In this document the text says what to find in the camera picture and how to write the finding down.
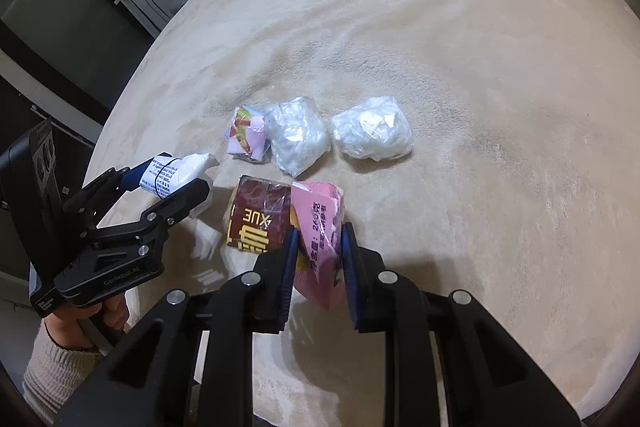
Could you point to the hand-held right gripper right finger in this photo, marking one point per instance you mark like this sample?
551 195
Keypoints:
350 277

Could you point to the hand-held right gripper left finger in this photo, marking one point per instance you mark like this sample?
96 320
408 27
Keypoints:
287 267

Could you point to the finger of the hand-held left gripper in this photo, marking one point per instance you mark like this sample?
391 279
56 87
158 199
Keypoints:
107 184
170 207

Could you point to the white tissue pack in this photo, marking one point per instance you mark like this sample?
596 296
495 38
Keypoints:
170 172

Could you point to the pink carton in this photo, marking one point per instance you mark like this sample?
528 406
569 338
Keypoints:
315 217

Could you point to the maroon snack packet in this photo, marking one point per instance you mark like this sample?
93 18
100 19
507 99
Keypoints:
255 207

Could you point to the pink colourful snack wrapper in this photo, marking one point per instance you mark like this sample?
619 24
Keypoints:
245 134

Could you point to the clear plastic bag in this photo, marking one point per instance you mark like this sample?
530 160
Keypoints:
372 129
297 134

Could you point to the person's left forearm beige sleeve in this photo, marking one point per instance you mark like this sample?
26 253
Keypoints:
55 372

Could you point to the person's left hand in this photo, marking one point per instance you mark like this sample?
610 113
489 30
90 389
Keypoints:
70 327

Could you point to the dark glass door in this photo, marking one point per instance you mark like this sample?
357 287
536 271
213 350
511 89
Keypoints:
60 7

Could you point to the bed with beige blanket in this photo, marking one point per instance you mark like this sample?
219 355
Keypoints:
450 32

